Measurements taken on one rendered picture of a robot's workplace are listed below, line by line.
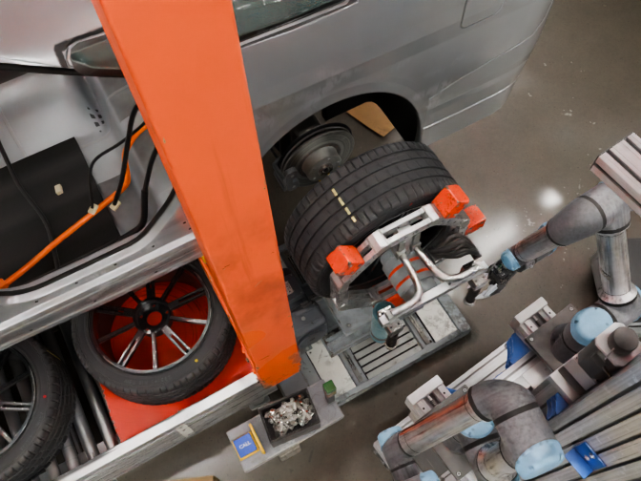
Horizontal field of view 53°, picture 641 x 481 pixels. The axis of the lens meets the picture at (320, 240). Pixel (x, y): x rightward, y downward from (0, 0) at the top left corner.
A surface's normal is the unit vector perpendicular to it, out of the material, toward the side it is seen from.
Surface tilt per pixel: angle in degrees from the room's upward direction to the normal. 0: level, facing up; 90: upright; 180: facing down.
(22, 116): 35
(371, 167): 1
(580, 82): 0
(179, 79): 90
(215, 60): 90
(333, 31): 80
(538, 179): 0
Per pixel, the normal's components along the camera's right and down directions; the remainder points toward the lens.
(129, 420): -0.02, -0.44
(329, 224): -0.57, -0.06
